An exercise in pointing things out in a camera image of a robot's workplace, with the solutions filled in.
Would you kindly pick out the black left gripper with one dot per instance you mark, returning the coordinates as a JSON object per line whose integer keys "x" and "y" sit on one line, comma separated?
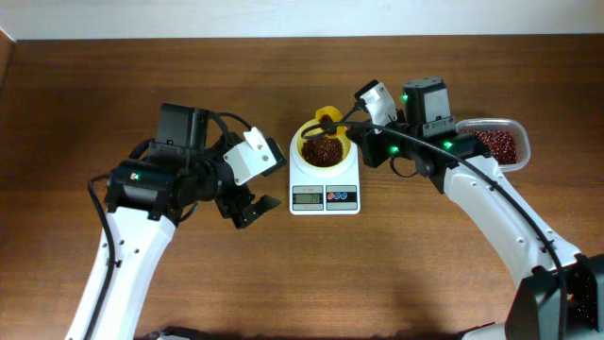
{"x": 234, "y": 208}

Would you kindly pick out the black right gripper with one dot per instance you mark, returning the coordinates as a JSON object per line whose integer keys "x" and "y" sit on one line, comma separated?
{"x": 360, "y": 139}

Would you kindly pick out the red beans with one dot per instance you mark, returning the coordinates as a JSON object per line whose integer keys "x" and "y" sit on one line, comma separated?
{"x": 323, "y": 152}
{"x": 501, "y": 144}

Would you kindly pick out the yellow plastic measuring scoop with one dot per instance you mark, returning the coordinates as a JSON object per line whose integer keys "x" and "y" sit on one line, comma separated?
{"x": 330, "y": 114}

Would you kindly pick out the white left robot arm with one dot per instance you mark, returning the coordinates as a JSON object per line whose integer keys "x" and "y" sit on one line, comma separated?
{"x": 193, "y": 158}

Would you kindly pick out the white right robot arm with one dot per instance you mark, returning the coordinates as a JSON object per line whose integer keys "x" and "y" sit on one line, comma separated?
{"x": 559, "y": 290}

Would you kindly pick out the white digital kitchen scale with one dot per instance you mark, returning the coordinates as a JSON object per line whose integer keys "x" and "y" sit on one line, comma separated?
{"x": 333, "y": 190}

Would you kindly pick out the yellow plastic bowl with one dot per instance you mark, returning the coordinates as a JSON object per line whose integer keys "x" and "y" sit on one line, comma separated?
{"x": 299, "y": 141}

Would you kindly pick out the red beans in container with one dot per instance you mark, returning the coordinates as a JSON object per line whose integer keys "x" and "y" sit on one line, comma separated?
{"x": 501, "y": 144}

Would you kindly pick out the clear plastic bean container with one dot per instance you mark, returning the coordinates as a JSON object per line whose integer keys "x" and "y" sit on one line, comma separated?
{"x": 514, "y": 128}

